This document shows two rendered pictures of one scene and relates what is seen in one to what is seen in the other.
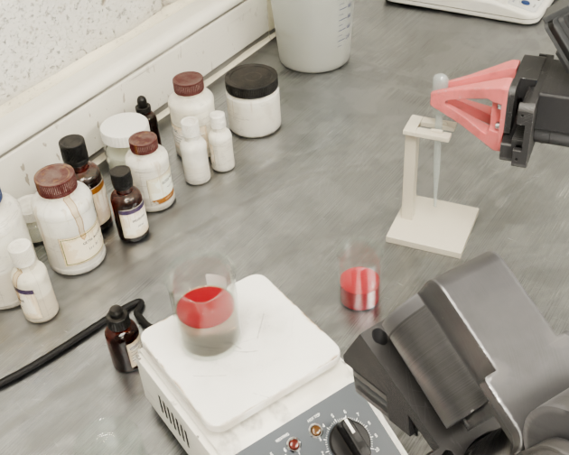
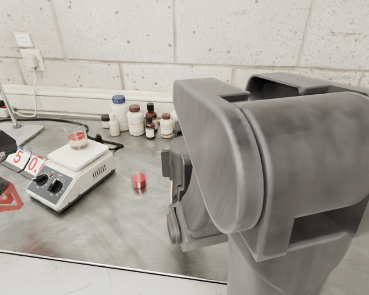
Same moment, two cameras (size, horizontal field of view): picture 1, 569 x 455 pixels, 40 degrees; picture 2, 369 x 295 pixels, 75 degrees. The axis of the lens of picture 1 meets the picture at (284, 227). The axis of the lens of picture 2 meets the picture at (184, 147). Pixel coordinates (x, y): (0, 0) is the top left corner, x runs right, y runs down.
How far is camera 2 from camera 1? 0.72 m
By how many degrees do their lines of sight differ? 50
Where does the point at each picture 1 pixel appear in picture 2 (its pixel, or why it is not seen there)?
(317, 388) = (68, 171)
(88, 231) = (133, 124)
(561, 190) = not seen: hidden behind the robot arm
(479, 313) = not seen: outside the picture
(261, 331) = (83, 153)
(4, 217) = (117, 107)
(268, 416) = (57, 166)
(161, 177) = (163, 127)
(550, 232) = not seen: hidden behind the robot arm
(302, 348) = (77, 161)
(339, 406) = (65, 179)
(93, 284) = (127, 137)
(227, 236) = (157, 151)
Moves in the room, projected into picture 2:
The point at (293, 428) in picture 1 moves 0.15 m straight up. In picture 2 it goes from (55, 172) to (36, 120)
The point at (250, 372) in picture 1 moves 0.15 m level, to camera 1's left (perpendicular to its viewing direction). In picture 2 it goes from (66, 155) to (61, 131)
